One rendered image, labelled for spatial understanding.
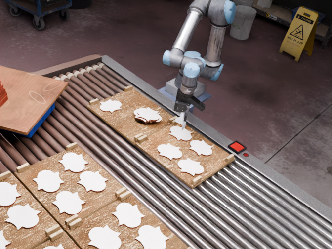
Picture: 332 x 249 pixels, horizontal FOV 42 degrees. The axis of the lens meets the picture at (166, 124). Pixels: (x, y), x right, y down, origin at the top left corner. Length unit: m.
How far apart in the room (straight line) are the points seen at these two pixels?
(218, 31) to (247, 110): 2.06
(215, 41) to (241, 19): 3.28
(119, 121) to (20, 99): 0.54
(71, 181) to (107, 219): 0.28
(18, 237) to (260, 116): 3.09
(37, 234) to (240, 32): 4.53
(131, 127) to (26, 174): 0.64
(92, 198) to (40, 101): 0.67
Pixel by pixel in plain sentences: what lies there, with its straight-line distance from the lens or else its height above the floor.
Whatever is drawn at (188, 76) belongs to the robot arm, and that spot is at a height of 1.32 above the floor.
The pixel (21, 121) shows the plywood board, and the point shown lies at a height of 1.04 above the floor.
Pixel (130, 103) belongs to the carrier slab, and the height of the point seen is 0.94.
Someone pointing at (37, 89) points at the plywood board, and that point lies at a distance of 2.49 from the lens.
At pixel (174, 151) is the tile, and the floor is 0.95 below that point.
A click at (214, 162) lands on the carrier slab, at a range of 2.28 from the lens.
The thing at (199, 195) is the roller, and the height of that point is 0.92.
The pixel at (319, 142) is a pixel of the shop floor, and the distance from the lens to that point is 4.40.
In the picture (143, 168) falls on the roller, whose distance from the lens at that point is 2.19.
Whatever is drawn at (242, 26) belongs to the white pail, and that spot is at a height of 0.19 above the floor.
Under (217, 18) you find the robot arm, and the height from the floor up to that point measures 1.49.
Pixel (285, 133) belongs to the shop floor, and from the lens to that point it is 4.34.
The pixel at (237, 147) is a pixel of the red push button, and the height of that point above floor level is 0.93.
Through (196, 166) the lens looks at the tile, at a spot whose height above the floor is 0.95.
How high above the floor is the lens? 2.40
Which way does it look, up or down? 37 degrees down
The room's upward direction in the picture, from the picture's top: 10 degrees clockwise
